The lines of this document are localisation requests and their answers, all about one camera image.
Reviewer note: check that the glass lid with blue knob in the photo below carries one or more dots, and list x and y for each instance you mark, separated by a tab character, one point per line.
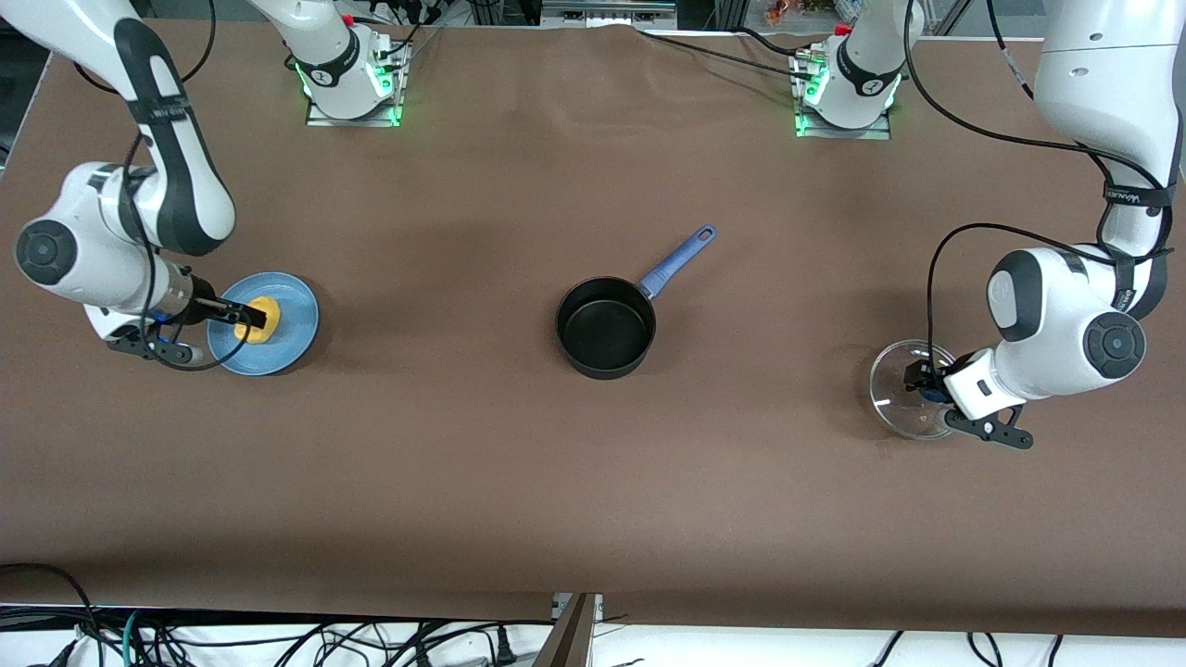
894	389

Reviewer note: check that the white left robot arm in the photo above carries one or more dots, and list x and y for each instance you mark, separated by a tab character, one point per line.
1066	315

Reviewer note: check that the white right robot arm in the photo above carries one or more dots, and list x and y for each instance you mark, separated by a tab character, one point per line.
185	185

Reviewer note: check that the blue round plate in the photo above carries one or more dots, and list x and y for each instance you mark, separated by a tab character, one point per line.
287	343

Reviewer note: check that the brown table cloth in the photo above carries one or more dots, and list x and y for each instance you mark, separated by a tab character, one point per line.
593	482

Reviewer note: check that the orange small object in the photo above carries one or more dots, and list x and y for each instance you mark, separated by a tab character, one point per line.
783	11

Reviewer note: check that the black power plug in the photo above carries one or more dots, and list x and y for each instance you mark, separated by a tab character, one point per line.
503	646

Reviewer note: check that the grey power strip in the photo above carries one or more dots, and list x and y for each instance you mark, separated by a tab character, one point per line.
607	11

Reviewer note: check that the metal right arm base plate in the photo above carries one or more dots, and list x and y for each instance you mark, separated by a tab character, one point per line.
394	93

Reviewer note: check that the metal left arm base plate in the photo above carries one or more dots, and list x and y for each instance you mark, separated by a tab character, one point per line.
804	125

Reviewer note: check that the aluminium frame post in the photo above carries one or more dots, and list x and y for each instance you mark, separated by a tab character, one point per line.
570	635

